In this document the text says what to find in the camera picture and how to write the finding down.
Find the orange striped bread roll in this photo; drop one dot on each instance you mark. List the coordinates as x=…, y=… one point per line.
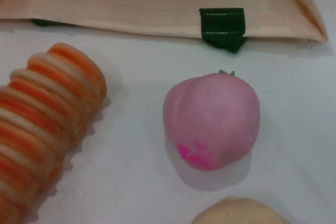
x=39, y=129

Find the pink toy peach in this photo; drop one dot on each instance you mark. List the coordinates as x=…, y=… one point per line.
x=210, y=119

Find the beige egg yolk pastry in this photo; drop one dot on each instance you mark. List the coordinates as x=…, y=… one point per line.
x=241, y=213

